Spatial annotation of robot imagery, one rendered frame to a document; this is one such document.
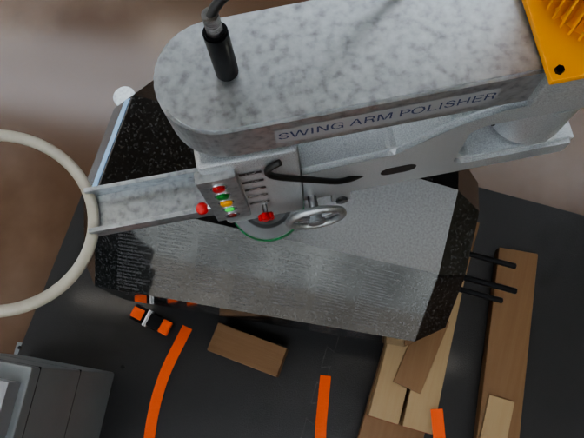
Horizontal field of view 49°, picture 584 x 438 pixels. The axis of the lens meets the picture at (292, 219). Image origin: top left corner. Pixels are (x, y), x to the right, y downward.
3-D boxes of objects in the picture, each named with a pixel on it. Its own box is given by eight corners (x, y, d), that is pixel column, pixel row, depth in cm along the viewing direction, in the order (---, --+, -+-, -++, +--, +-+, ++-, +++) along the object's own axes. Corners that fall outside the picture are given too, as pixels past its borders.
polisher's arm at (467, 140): (528, 97, 174) (606, -11, 127) (553, 175, 168) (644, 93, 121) (263, 148, 174) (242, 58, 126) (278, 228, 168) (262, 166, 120)
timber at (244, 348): (211, 351, 268) (206, 350, 256) (222, 324, 271) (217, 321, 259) (278, 377, 264) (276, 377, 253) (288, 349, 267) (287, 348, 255)
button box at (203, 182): (249, 204, 152) (233, 164, 125) (251, 215, 151) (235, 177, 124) (216, 210, 152) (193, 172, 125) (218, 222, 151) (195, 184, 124)
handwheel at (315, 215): (338, 188, 163) (340, 169, 149) (346, 225, 161) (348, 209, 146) (281, 199, 163) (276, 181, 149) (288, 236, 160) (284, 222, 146)
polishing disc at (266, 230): (263, 254, 186) (262, 253, 184) (216, 202, 190) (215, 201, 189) (317, 207, 189) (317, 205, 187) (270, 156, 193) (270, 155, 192)
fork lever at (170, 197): (339, 136, 174) (341, 128, 169) (355, 202, 169) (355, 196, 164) (88, 181, 172) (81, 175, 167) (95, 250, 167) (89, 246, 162)
